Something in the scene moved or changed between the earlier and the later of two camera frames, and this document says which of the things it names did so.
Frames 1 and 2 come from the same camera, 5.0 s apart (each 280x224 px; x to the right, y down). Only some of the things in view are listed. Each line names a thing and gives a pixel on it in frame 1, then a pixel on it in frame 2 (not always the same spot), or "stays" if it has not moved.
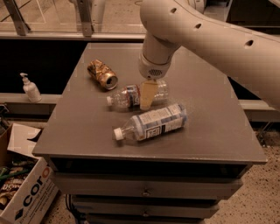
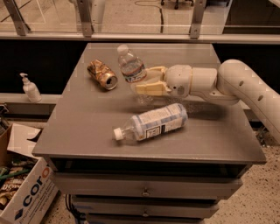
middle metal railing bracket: [85, 11] stays
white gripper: [152, 69] to [178, 79]
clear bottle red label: [129, 95] to [134, 72]
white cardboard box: [32, 201] stays
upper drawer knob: [146, 192] stays
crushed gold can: [103, 74] stays
